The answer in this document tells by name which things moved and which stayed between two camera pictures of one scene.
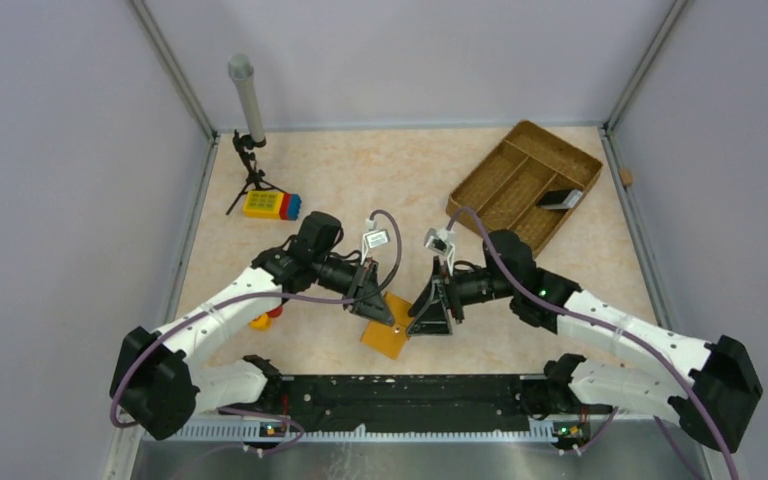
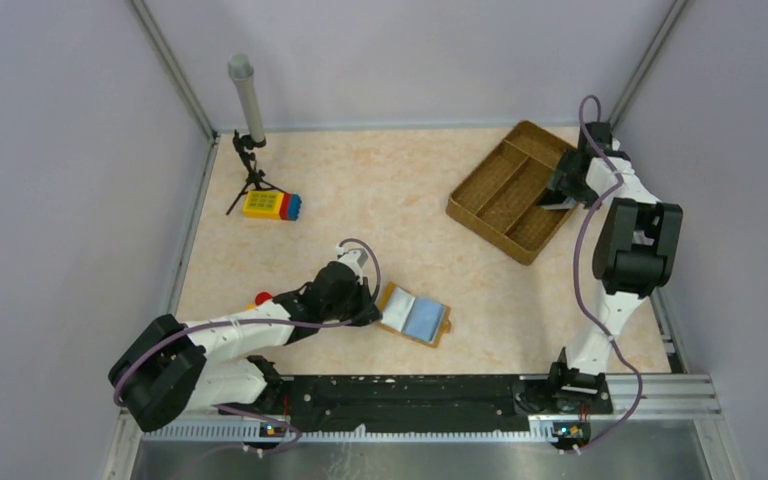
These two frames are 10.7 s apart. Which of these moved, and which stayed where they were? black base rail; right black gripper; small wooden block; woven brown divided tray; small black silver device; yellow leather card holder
Moved: right black gripper; yellow leather card holder
Stayed: woven brown divided tray; small wooden block; small black silver device; black base rail
